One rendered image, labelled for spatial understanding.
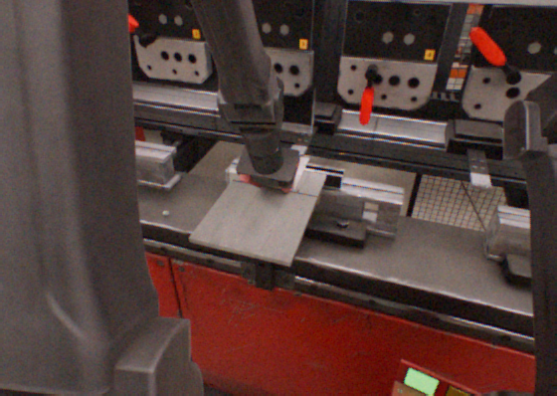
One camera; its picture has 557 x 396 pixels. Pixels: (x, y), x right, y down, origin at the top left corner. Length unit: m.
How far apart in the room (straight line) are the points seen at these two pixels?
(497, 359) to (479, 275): 0.17
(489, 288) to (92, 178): 0.76
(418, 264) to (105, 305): 0.71
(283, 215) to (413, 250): 0.30
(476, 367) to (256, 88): 0.73
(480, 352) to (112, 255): 0.82
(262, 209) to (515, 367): 0.58
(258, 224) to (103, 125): 0.53
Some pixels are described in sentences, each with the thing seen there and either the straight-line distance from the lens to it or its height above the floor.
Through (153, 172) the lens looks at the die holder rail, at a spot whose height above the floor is 0.92.
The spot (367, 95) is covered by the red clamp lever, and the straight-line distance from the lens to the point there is 0.65.
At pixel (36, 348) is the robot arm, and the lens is 0.19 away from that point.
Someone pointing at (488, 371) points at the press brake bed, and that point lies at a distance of 0.97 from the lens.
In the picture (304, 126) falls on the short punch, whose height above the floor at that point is 1.09.
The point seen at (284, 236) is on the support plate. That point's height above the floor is 1.00.
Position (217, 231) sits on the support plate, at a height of 1.00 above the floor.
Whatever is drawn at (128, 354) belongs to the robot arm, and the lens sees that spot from 0.19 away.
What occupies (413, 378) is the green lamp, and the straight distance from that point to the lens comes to 0.76.
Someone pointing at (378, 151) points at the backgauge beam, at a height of 0.93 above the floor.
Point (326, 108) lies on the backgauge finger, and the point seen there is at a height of 1.03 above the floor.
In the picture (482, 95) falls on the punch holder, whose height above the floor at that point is 1.21.
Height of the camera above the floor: 1.45
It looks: 35 degrees down
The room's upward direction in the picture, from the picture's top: straight up
